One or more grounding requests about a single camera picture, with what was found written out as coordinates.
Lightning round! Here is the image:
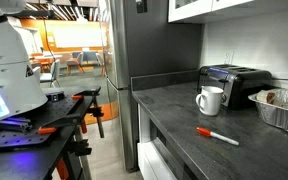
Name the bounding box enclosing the white ceramic mug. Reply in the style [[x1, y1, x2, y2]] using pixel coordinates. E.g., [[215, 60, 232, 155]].
[[196, 86, 223, 116]]

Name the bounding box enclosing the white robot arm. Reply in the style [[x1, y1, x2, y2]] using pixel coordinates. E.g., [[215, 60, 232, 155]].
[[0, 0, 47, 120]]

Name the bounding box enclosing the stainless steel refrigerator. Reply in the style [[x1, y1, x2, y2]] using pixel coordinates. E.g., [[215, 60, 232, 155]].
[[98, 0, 202, 172]]

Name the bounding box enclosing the white lower cabinet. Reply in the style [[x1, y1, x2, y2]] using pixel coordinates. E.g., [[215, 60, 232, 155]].
[[137, 106, 198, 180]]

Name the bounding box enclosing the white cabinet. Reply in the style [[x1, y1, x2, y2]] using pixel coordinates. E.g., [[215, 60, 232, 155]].
[[168, 0, 288, 24], [137, 106, 198, 180]]

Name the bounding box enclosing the orange capped white marker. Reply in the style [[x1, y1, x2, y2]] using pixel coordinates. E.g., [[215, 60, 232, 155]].
[[196, 127, 239, 146]]

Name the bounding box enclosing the white upper cabinet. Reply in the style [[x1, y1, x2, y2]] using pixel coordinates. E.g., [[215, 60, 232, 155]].
[[168, 0, 288, 24]]

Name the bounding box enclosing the black four-slot toaster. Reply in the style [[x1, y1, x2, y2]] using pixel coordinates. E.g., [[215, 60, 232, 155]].
[[197, 64, 272, 110]]

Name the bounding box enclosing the orange black clamp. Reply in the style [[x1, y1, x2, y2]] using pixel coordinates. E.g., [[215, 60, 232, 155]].
[[38, 114, 87, 134]]

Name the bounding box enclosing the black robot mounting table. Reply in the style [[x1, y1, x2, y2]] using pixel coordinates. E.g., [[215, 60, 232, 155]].
[[0, 86, 100, 180]]

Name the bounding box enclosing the aluminium foil tray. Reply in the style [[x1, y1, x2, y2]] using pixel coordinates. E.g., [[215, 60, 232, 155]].
[[248, 89, 288, 132]]

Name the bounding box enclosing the white wall outlet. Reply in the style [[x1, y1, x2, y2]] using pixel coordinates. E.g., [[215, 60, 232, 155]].
[[224, 51, 234, 64]]

